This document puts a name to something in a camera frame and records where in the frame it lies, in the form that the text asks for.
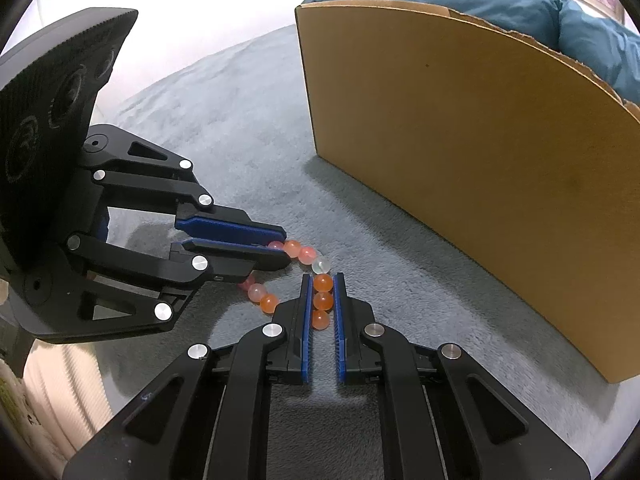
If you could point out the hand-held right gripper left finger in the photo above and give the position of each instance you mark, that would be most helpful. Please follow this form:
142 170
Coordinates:
306 340

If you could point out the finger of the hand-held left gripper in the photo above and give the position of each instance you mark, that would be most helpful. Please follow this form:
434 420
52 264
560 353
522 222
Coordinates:
235 260
225 225

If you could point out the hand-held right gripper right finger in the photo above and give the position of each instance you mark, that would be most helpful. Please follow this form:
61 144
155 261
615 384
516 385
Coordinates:
340 340

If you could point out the brown cardboard box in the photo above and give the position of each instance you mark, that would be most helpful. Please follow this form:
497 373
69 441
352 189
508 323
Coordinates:
475 185

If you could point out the white ribbed clothing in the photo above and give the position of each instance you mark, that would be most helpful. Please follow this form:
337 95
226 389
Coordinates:
65 400

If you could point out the blue duvet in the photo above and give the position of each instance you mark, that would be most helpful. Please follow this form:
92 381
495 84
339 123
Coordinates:
500 5

